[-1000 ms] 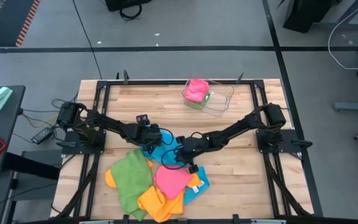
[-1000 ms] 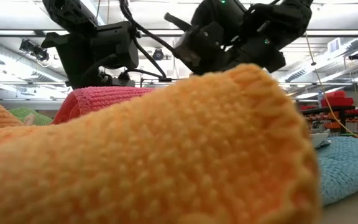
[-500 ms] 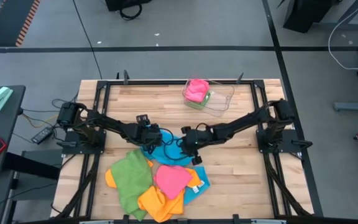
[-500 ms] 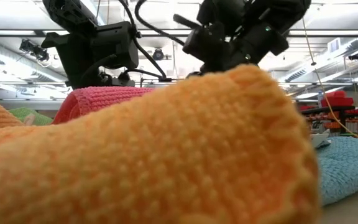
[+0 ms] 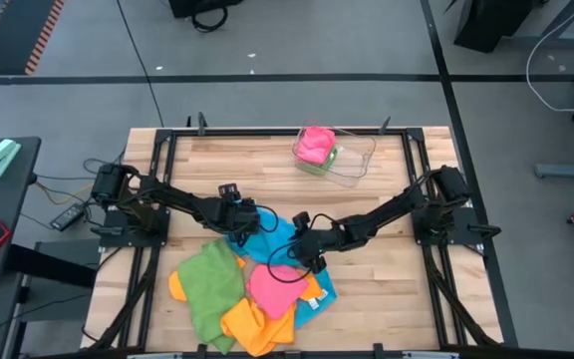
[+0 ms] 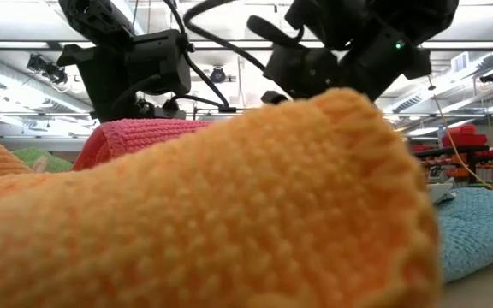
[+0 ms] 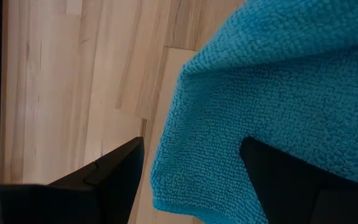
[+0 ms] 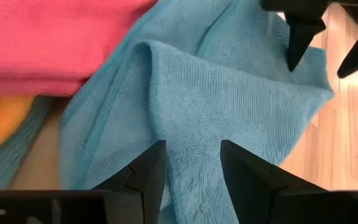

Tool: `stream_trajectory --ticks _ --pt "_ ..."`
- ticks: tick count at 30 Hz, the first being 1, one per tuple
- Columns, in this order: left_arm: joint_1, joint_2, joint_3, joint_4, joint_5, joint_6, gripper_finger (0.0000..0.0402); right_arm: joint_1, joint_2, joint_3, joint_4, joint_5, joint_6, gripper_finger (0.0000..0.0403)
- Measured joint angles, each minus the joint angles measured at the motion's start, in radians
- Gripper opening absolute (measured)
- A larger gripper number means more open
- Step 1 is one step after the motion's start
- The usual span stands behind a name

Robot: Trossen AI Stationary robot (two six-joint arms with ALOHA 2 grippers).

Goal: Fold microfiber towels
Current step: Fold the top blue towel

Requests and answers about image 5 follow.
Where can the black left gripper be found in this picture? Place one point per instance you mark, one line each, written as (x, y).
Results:
(234, 214)

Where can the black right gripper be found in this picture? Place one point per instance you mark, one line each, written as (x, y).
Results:
(324, 239)

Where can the blue microfiber towel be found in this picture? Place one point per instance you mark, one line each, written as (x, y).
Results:
(267, 244)
(307, 314)

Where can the pink microfiber towel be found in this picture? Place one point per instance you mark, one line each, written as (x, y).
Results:
(315, 144)
(274, 294)

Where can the green microfiber towel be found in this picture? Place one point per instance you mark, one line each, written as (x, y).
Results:
(209, 294)
(329, 162)

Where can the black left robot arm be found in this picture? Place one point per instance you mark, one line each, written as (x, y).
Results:
(167, 194)

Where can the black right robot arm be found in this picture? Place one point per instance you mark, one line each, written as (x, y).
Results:
(391, 209)

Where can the orange microfiber towel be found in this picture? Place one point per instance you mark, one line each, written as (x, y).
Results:
(176, 289)
(257, 329)

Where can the black table clamp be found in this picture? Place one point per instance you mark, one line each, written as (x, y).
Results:
(384, 125)
(201, 124)
(378, 350)
(202, 350)

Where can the clear plastic bin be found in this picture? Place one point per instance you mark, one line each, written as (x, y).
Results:
(354, 164)

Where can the black power adapter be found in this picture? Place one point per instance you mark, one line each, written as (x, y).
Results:
(68, 217)

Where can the black equipment box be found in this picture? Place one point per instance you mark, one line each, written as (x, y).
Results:
(202, 6)

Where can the black side desk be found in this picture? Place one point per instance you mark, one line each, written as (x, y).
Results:
(8, 199)

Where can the gray desk foot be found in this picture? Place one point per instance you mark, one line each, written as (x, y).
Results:
(571, 171)

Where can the black mat with orange stripes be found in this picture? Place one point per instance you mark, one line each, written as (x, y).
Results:
(8, 35)

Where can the black cabinet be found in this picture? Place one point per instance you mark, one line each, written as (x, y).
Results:
(491, 22)

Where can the gray desk leg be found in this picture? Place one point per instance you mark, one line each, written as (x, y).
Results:
(566, 39)

